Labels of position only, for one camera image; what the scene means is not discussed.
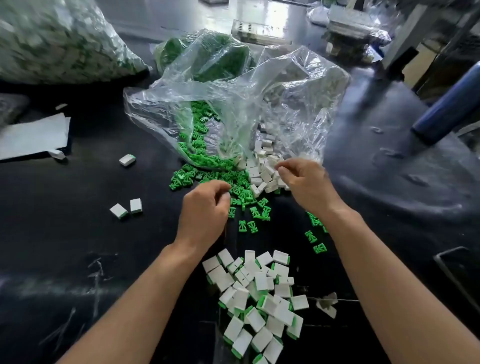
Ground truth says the person's right hand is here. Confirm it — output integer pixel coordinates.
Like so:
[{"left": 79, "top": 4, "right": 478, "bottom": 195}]
[{"left": 276, "top": 157, "right": 348, "bottom": 222}]

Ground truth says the person's left hand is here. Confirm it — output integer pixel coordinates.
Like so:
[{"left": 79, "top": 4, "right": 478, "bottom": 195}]
[{"left": 174, "top": 180, "right": 232, "bottom": 256}]

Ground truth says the heap of white caps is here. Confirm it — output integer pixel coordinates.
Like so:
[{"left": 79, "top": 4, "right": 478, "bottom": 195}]
[{"left": 238, "top": 123, "right": 290, "bottom": 198}]

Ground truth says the pile of green clips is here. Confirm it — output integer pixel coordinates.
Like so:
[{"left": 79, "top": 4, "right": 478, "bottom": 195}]
[{"left": 168, "top": 101, "right": 329, "bottom": 255}]

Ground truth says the pile of assembled white-green pieces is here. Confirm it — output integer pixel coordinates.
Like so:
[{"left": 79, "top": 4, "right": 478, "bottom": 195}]
[{"left": 201, "top": 249, "right": 310, "bottom": 364}]

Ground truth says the person's left forearm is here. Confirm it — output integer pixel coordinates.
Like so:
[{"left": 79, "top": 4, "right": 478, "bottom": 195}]
[{"left": 56, "top": 240, "right": 204, "bottom": 364}]

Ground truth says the person's right forearm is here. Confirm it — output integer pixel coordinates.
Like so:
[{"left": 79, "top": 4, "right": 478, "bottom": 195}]
[{"left": 324, "top": 206, "right": 480, "bottom": 364}]

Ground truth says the clear plastic bag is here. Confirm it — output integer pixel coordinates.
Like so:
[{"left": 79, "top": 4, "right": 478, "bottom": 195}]
[{"left": 123, "top": 30, "right": 351, "bottom": 170}]

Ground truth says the empty white shell right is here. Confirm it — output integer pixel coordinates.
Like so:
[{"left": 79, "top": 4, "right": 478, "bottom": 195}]
[{"left": 315, "top": 291, "right": 340, "bottom": 319}]

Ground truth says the plastic bag full of green pieces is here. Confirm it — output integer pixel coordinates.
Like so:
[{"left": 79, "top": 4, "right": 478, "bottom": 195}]
[{"left": 153, "top": 30, "right": 252, "bottom": 84}]

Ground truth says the grey machine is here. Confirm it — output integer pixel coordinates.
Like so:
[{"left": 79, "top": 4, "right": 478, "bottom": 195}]
[{"left": 322, "top": 0, "right": 395, "bottom": 65}]

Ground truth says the brown cardboard box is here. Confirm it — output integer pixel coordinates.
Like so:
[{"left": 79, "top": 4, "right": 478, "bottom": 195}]
[{"left": 401, "top": 41, "right": 440, "bottom": 87}]

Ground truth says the blue cylinder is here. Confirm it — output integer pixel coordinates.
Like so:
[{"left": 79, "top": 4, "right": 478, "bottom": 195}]
[{"left": 411, "top": 61, "right": 480, "bottom": 146}]

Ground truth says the white component box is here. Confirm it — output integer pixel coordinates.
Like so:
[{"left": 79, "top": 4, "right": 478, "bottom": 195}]
[{"left": 231, "top": 20, "right": 294, "bottom": 48}]

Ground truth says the black smartphone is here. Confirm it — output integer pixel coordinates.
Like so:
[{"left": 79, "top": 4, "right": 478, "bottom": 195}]
[{"left": 433, "top": 246, "right": 480, "bottom": 312}]

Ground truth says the white paper sheet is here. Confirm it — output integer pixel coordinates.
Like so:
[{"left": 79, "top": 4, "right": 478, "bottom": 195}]
[{"left": 0, "top": 112, "right": 72, "bottom": 162}]

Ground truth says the large bag of assembled pieces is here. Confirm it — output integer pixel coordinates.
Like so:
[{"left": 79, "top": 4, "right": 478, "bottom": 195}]
[{"left": 0, "top": 0, "right": 150, "bottom": 85}]

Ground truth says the white metal frame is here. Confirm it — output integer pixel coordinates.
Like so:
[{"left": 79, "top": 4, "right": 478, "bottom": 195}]
[{"left": 381, "top": 0, "right": 480, "bottom": 95}]

